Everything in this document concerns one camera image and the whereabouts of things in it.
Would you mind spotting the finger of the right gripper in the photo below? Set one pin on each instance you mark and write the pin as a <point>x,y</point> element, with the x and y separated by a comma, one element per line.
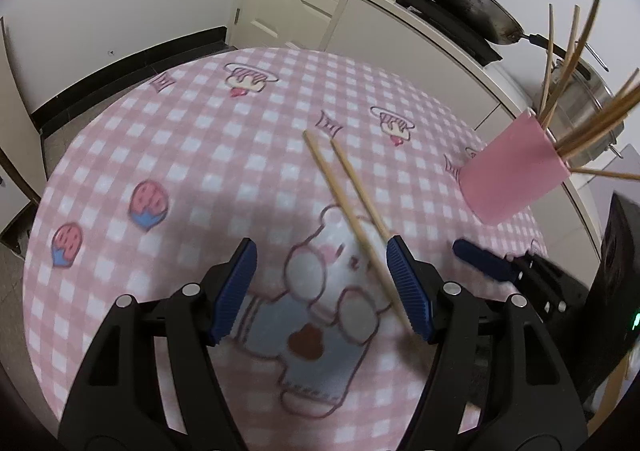
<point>489,264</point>

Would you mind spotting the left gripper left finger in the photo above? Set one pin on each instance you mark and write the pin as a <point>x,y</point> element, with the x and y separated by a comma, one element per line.
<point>147,381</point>

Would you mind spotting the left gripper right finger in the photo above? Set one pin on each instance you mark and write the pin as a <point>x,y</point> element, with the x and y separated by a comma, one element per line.
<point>531,402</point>

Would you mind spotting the white kitchen counter cabinet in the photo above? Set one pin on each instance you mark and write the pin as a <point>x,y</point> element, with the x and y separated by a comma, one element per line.
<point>393,38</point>

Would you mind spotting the pink cylindrical utensil holder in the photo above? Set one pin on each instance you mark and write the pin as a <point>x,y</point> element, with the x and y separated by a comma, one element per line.
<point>516,169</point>

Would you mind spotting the stainless steel steamer pot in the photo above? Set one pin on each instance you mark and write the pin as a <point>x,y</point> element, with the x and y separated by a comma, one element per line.
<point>586,94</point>

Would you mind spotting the pink checkered tablecloth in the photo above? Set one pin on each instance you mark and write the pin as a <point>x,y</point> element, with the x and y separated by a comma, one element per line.
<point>169,179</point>

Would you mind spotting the black induction cooktop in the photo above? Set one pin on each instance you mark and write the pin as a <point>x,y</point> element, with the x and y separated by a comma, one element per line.
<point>469,42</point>

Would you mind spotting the steel wok with lid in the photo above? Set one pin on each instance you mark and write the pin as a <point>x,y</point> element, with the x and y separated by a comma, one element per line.
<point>491,21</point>

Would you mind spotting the white board with wood frame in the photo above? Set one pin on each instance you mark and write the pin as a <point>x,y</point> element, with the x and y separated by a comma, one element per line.
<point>23,174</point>

